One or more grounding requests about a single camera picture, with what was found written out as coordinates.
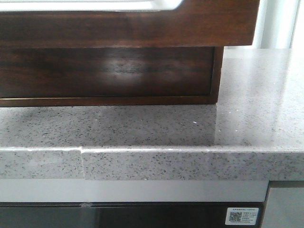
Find wooden drawer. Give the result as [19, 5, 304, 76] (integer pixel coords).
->
[0, 47, 216, 99]
[0, 0, 259, 48]

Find dark wooden drawer cabinet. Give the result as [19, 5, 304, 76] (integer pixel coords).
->
[0, 45, 224, 107]

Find white QR code sticker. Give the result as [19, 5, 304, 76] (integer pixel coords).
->
[225, 208, 259, 226]

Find white window curtain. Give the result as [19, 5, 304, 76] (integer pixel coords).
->
[225, 0, 304, 49]

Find grey cabinet panel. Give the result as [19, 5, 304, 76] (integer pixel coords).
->
[262, 181, 304, 228]

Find black glass oven door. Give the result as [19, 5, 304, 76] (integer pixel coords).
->
[0, 202, 264, 228]

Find white drawer handle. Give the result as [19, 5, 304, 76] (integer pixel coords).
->
[0, 0, 183, 12]

